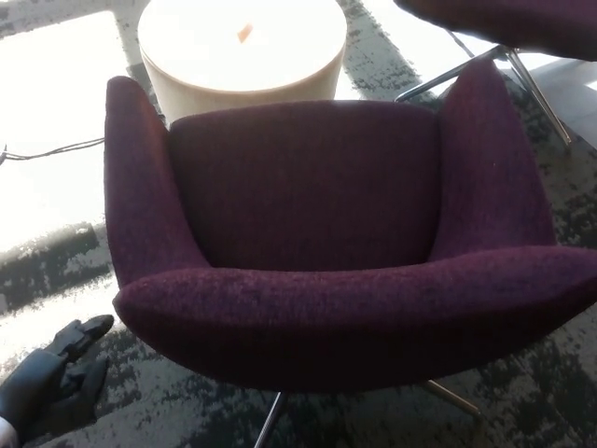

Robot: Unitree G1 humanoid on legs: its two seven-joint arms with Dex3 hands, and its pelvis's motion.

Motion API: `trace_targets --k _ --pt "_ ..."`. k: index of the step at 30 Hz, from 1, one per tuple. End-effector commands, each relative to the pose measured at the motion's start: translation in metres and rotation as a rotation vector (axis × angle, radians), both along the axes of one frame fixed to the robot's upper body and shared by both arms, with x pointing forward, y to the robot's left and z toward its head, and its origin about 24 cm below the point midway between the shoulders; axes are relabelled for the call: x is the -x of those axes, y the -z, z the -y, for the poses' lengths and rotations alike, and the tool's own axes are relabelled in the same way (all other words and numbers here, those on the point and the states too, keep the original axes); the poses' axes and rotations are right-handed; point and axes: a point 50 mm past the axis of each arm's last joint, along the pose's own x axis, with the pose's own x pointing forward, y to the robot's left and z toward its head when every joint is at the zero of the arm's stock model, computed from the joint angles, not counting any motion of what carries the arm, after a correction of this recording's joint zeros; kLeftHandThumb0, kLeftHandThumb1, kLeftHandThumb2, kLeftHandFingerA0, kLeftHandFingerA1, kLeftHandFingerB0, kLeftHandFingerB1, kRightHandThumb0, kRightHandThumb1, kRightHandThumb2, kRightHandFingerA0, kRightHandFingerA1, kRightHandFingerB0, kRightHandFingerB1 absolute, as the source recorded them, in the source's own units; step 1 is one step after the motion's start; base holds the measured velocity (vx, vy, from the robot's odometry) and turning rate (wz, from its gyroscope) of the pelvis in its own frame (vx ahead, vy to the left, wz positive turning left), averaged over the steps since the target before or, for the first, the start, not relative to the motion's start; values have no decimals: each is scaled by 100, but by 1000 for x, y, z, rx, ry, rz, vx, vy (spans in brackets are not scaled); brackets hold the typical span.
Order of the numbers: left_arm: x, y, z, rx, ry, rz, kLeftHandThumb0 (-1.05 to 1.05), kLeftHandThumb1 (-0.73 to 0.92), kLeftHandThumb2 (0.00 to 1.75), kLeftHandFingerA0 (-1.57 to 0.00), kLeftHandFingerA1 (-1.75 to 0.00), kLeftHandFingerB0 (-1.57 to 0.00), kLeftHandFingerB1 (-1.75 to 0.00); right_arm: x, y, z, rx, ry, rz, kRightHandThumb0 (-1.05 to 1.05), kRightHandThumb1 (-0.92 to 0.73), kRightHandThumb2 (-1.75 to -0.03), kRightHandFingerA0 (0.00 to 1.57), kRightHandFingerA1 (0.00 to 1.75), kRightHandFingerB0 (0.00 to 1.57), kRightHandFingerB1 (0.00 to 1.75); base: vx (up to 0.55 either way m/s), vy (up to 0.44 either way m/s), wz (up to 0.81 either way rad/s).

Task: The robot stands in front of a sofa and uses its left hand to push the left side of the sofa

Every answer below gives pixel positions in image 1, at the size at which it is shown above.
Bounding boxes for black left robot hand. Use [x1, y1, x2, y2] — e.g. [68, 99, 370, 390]
[0, 314, 116, 445]

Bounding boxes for purple fabric swivel armchair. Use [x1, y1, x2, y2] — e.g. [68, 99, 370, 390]
[104, 59, 597, 448]

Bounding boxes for round white side table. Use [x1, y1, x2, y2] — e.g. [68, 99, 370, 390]
[137, 0, 347, 123]

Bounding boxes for purple chair with chrome legs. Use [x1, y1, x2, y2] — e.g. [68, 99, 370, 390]
[394, 0, 597, 145]

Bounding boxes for black floor cable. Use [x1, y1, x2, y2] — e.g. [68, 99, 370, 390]
[0, 135, 105, 164]

